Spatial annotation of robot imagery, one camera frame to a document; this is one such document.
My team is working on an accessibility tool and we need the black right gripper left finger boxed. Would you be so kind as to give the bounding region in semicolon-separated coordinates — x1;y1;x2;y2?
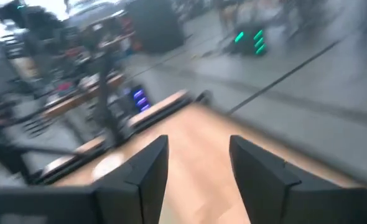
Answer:
95;134;170;224

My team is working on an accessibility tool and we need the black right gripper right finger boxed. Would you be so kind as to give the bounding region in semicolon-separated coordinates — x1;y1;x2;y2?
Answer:
229;134;367;224

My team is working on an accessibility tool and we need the white ceramic mug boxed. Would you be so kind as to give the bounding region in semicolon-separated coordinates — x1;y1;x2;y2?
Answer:
91;151;126;182

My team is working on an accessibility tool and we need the device with purple lights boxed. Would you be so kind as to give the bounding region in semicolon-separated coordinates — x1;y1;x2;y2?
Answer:
129;85;154;113

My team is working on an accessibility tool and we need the wooden workbench with clutter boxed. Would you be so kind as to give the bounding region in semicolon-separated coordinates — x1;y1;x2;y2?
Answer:
42;73;127;119

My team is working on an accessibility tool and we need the device with green lights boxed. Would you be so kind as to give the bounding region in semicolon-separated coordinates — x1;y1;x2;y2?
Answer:
230;26;269;57

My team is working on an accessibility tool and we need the black cabinet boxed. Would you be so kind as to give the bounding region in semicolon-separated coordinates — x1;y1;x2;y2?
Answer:
126;0;185;54

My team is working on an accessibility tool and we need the black aluminium table frame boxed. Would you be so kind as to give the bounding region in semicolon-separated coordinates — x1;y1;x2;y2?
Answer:
24;89;214;187

